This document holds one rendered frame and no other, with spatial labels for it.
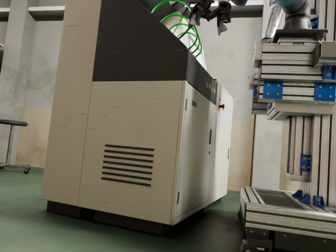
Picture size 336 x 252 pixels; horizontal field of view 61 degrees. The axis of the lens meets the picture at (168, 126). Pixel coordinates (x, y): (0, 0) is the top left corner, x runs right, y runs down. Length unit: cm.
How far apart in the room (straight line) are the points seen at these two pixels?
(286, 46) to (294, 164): 62
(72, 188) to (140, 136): 52
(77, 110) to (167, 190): 72
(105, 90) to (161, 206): 71
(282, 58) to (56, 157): 136
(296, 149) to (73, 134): 125
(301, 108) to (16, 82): 413
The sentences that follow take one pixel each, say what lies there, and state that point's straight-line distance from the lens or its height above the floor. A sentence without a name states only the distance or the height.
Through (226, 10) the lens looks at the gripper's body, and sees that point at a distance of 206.
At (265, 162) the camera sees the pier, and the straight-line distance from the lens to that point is 358.
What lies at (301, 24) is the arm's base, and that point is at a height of 108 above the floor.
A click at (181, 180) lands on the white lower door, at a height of 29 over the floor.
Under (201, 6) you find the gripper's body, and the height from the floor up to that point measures 129.
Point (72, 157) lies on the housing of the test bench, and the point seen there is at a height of 34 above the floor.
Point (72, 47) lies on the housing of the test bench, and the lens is 190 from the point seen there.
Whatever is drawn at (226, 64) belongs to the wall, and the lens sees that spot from 397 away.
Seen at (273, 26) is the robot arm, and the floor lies 137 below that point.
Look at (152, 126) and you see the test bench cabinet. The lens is 148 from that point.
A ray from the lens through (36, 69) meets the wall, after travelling 498.
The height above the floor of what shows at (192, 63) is 90.
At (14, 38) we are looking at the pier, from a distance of 511.
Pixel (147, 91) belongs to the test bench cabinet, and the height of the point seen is 73.
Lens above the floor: 43
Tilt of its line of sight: 5 degrees up
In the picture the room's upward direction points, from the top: 5 degrees clockwise
